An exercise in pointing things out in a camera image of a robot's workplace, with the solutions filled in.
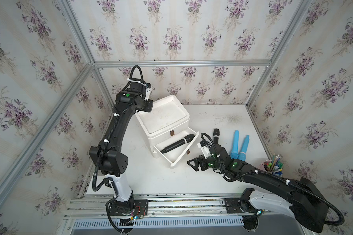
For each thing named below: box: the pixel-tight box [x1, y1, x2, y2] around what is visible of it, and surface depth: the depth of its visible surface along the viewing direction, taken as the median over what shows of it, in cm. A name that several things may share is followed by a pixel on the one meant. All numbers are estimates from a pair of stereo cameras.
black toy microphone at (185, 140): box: [160, 133, 196, 154], surface depth 87 cm
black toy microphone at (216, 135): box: [212, 128, 220, 145], surface depth 101 cm
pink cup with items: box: [256, 153, 284, 177], surface depth 78 cm
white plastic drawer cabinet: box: [135, 94, 200, 167], surface depth 84 cm
